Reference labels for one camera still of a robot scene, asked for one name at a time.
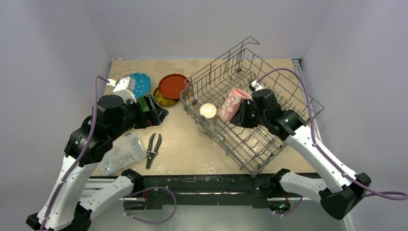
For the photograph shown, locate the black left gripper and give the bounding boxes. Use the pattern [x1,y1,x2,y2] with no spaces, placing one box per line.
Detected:
[110,92,168,140]

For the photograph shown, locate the pink ghost pattern mug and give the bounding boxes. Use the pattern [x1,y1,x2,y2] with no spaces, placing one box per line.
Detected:
[219,88,250,121]

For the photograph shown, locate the tall cream seahorse cup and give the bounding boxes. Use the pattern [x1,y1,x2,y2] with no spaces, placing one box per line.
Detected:
[198,103,217,134]

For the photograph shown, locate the green interior mushroom mug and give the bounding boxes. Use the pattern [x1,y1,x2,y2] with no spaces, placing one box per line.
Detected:
[138,94,154,112]

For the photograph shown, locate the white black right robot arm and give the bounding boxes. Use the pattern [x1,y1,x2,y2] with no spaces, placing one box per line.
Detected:
[220,88,371,220]

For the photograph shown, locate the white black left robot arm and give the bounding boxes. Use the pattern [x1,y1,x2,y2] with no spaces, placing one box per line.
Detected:
[26,94,169,231]

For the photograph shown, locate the yellow plate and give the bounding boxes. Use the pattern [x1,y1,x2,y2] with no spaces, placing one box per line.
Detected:
[153,87,179,106]

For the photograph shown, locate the orange fluted plate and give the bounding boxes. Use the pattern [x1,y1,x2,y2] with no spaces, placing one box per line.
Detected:
[158,74,190,100]

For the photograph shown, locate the blue polka dot plate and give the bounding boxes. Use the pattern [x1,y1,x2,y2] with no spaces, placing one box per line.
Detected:
[129,73,151,99]

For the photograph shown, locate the clear plastic screw box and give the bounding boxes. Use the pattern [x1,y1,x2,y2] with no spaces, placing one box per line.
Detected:
[99,132,147,176]

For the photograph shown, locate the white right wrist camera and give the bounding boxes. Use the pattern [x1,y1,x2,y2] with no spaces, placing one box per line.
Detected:
[249,80,265,92]

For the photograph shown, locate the black grey wire stripper pliers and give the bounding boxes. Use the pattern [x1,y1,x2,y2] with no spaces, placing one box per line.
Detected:
[145,133,162,169]

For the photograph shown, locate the grey wire dish rack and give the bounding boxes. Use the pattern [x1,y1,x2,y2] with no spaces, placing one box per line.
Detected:
[180,36,325,175]

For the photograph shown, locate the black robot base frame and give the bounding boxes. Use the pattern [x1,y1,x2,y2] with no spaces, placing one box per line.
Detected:
[122,174,296,213]

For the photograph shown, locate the aluminium rail right side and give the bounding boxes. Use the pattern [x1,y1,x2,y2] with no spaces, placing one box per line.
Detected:
[292,59,356,231]

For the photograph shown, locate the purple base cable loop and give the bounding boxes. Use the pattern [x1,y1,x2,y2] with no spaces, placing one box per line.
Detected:
[123,187,177,225]

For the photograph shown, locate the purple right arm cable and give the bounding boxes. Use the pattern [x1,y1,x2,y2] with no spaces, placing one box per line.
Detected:
[257,67,408,202]

